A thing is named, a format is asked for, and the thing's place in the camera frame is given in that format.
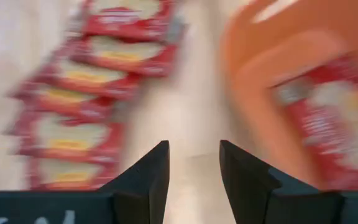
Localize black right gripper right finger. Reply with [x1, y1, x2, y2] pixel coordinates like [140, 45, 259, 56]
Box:
[219, 139, 343, 224]

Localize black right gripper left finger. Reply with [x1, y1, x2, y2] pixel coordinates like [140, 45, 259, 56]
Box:
[99, 140, 171, 224]

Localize red popcorn bag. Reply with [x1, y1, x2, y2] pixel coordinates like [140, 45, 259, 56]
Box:
[271, 57, 358, 191]
[8, 83, 118, 123]
[38, 58, 143, 101]
[4, 111, 126, 163]
[81, 0, 181, 42]
[25, 155, 118, 192]
[69, 34, 180, 78]

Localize orange plastic basket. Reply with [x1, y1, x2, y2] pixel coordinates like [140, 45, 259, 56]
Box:
[220, 0, 358, 191]

